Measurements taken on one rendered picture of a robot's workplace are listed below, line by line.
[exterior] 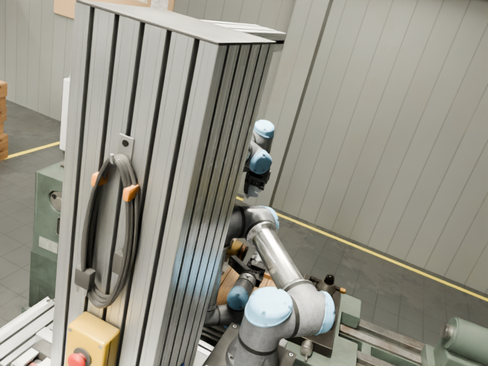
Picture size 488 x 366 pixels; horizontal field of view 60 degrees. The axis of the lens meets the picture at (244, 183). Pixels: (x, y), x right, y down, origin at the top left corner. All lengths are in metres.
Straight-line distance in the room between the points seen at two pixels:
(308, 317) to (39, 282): 1.36
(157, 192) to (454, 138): 3.84
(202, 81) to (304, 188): 4.07
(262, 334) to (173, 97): 0.72
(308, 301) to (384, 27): 3.37
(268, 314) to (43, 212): 1.16
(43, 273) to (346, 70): 3.24
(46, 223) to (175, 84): 1.43
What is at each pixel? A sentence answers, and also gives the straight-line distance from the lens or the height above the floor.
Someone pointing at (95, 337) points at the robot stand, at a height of 1.46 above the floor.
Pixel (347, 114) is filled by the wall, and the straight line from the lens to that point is 4.37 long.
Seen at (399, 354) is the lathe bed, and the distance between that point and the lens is 2.11.
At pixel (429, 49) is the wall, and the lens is 4.27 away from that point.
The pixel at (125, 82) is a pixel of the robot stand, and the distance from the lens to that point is 0.69.
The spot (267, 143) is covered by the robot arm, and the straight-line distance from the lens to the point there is 1.50.
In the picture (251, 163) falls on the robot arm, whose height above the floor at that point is 1.62.
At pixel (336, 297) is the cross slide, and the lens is 2.03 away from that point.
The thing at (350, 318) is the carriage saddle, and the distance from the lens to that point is 2.06.
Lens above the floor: 2.10
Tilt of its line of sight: 24 degrees down
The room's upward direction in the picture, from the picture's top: 15 degrees clockwise
